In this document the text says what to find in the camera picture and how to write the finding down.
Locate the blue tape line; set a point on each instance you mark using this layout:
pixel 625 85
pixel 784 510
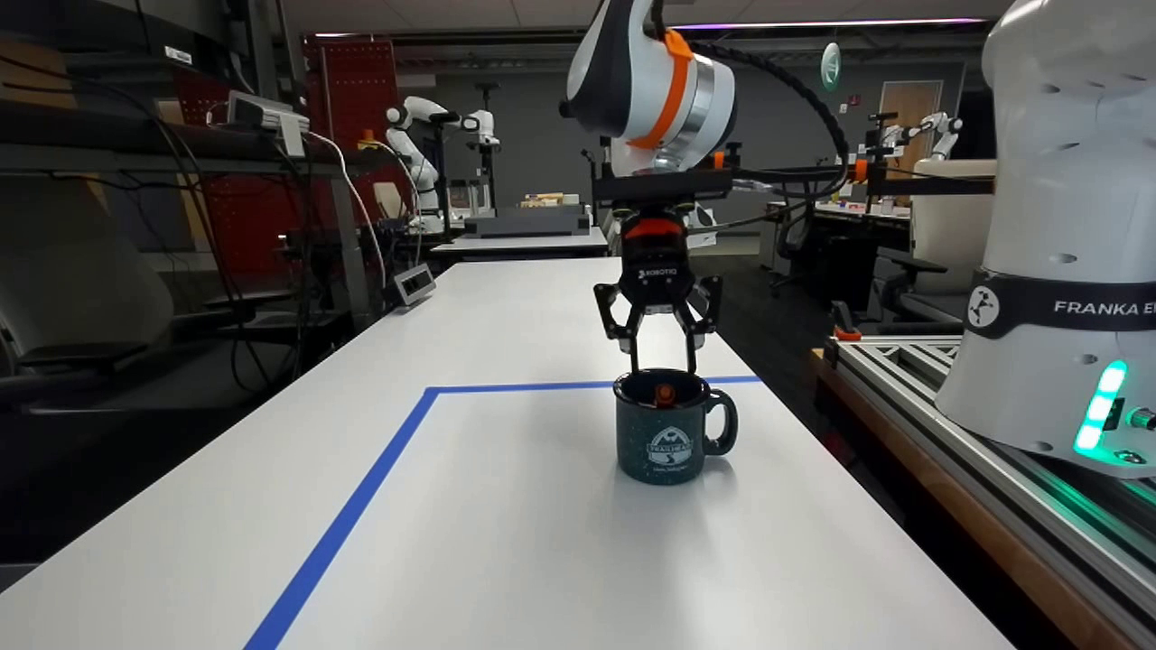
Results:
pixel 361 494

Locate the dark green mug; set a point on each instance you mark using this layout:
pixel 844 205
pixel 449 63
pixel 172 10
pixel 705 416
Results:
pixel 664 440

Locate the grey camera on stand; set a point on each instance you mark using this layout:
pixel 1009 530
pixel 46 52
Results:
pixel 274 121

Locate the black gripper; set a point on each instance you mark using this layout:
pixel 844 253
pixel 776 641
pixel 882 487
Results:
pixel 660 269

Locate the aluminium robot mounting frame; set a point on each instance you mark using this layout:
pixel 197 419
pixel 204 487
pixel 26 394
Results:
pixel 964 458

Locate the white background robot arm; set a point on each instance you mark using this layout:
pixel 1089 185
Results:
pixel 903 130
pixel 418 157
pixel 482 129

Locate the red cabinet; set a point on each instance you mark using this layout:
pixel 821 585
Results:
pixel 357 111

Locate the small grey display device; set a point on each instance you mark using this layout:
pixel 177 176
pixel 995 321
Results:
pixel 413 283

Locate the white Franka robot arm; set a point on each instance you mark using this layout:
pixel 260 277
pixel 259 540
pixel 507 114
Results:
pixel 1066 182

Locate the orange marker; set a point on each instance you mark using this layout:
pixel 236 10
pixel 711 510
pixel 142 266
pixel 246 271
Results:
pixel 664 393

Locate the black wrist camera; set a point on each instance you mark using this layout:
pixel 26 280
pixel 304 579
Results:
pixel 664 185

